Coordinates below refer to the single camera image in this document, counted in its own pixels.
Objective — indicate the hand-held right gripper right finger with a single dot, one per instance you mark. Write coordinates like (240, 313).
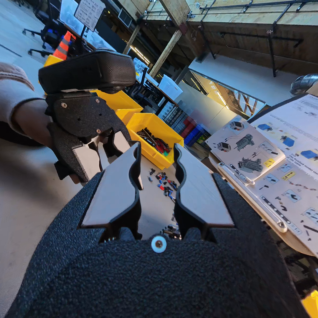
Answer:
(203, 198)

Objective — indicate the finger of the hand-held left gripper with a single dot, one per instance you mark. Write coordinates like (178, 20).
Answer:
(120, 141)
(88, 161)

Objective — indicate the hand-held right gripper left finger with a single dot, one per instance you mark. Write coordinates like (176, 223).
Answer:
(111, 196)

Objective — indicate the grey desk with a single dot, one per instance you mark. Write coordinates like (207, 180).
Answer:
(24, 211)

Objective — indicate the person's left hand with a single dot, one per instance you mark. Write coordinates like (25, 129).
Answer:
(32, 119)

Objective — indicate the pile of dark brick parts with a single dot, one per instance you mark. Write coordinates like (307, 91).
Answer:
(154, 142)

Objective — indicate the scatter of small mixed parts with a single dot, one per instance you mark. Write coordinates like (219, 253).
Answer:
(164, 183)

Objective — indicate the grey drawer cabinet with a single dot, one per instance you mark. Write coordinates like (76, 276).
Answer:
(174, 116)

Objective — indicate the blue plastic bin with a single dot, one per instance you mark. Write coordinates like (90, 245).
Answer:
(196, 135)

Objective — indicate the orange traffic cone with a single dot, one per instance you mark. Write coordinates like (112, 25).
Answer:
(63, 47)

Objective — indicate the red plastic bin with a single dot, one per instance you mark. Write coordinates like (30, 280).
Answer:
(188, 125)

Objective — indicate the white storage tub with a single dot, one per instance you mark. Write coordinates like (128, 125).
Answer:
(171, 87)

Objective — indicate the black office chair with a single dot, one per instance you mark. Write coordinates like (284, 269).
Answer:
(49, 32)

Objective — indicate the printed instruction booklet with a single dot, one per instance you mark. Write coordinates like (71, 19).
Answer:
(293, 139)

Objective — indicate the silver air duct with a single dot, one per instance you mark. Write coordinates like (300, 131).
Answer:
(304, 84)

